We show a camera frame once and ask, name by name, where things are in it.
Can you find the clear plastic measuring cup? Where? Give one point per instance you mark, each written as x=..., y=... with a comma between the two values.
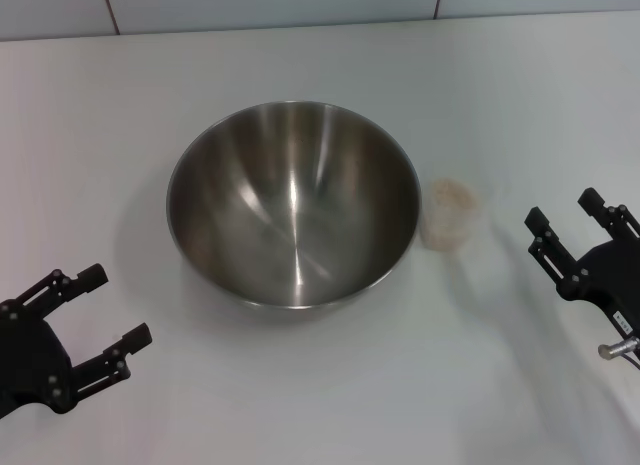
x=450, y=230

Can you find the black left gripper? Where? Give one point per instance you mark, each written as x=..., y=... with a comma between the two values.
x=30, y=360

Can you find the white rice grains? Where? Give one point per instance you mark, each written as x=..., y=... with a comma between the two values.
x=452, y=195

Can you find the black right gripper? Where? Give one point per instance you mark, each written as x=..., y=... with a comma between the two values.
x=610, y=275

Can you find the stainless steel mixing bowl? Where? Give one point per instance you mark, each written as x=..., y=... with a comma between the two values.
x=280, y=210

